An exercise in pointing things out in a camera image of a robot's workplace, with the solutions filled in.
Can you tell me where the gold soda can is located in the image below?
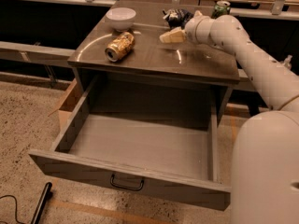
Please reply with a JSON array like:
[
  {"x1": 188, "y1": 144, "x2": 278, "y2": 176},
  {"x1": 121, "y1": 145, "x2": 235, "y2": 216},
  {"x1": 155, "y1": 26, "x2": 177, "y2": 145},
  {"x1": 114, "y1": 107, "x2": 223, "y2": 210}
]
[{"x1": 105, "y1": 32, "x2": 135, "y2": 63}]

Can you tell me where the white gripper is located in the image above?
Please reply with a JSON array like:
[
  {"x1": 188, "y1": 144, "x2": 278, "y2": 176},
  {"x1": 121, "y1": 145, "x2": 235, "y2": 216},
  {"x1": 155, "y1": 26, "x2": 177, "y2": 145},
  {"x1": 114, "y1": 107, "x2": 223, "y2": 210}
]
[{"x1": 160, "y1": 10, "x2": 214, "y2": 45}]

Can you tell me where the grey drawer cabinet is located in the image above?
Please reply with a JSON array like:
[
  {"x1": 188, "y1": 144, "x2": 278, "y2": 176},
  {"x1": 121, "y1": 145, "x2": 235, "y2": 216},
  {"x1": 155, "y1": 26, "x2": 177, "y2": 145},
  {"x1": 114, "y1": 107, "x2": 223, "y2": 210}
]
[{"x1": 68, "y1": 0, "x2": 239, "y2": 116}]

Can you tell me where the black cable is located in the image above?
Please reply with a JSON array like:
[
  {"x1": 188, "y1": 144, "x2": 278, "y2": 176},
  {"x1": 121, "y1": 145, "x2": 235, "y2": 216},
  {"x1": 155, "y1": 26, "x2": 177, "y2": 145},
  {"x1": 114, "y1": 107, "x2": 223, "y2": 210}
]
[{"x1": 0, "y1": 194, "x2": 24, "y2": 224}]

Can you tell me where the open grey top drawer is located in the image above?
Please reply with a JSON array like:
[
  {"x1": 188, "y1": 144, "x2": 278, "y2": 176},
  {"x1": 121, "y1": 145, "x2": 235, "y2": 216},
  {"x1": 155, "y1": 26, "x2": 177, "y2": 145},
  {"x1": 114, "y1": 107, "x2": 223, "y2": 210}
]
[{"x1": 29, "y1": 76, "x2": 230, "y2": 210}]

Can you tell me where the grey metal rail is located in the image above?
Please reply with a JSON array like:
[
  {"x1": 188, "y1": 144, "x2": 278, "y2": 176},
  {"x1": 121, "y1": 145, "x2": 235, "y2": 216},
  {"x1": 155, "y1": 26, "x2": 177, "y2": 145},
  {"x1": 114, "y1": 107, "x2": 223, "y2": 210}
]
[{"x1": 0, "y1": 41, "x2": 75, "y2": 68}]

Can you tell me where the blue chip bag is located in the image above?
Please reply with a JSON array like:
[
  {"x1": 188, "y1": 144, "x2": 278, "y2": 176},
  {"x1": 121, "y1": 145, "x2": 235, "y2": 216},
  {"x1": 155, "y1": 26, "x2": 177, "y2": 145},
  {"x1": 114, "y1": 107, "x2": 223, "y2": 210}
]
[{"x1": 163, "y1": 8, "x2": 193, "y2": 29}]

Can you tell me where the black drawer handle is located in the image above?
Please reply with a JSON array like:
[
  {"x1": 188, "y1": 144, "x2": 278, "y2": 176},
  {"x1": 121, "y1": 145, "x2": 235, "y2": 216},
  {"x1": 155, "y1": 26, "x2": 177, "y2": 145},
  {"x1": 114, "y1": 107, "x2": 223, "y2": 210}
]
[{"x1": 110, "y1": 175, "x2": 145, "y2": 191}]

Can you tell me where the white bowl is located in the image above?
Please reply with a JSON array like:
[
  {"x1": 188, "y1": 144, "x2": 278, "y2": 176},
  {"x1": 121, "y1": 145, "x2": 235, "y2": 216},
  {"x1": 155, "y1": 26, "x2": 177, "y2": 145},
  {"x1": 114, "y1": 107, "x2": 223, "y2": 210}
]
[{"x1": 105, "y1": 7, "x2": 136, "y2": 32}]

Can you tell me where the green soda can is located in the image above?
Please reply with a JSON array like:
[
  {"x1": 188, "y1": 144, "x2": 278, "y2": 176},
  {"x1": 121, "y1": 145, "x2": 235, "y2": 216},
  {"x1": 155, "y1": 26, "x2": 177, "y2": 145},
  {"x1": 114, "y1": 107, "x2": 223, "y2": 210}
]
[{"x1": 211, "y1": 1, "x2": 231, "y2": 19}]

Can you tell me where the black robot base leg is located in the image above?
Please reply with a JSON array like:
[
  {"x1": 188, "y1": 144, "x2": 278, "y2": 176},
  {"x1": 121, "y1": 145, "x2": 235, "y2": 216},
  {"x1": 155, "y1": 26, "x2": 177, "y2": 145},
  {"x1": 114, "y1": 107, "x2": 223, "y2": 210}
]
[{"x1": 30, "y1": 182, "x2": 52, "y2": 224}]

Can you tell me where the clear plastic bottle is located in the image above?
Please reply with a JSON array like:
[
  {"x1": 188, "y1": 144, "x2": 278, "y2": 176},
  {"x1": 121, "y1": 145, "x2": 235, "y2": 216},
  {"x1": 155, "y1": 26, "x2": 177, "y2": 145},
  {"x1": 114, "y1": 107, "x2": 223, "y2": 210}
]
[{"x1": 281, "y1": 55, "x2": 292, "y2": 70}]

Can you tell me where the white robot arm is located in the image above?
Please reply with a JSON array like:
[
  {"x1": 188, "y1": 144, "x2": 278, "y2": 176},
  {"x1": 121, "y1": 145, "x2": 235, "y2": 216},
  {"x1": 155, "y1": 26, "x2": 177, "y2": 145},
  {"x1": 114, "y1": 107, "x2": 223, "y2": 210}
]
[{"x1": 160, "y1": 12, "x2": 299, "y2": 224}]

